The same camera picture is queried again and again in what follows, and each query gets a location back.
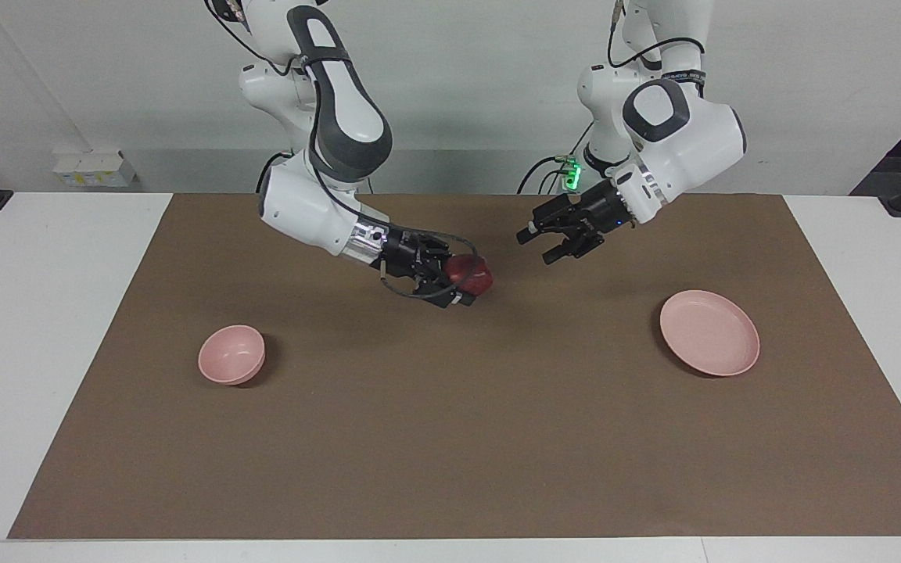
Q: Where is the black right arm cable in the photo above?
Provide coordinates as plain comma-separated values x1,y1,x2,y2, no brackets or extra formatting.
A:
204,0,483,300

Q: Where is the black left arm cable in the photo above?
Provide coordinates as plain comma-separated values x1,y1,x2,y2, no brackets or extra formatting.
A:
605,0,708,71

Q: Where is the brown table mat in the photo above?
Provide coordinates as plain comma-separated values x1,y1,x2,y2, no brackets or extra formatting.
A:
9,193,901,540

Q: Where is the pink plate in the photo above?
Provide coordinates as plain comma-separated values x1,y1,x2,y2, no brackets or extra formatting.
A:
659,290,761,378

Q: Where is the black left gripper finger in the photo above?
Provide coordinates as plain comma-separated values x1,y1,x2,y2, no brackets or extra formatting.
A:
517,217,573,245
542,233,606,265

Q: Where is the black base cable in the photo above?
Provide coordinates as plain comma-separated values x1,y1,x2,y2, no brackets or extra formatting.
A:
517,155,574,195
255,152,289,194

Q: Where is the pink bowl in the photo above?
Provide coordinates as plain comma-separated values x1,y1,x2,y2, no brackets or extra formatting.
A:
198,325,267,386

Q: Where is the red apple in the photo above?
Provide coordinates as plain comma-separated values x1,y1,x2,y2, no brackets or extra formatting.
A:
445,253,494,298

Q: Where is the white wall power strip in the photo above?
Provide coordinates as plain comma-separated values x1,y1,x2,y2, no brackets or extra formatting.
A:
53,151,138,189

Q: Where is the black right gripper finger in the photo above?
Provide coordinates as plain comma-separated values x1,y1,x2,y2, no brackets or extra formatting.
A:
423,288,476,309
429,237,476,260

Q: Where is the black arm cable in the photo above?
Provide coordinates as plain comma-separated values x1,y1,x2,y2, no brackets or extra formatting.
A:
605,0,708,71
204,0,483,300

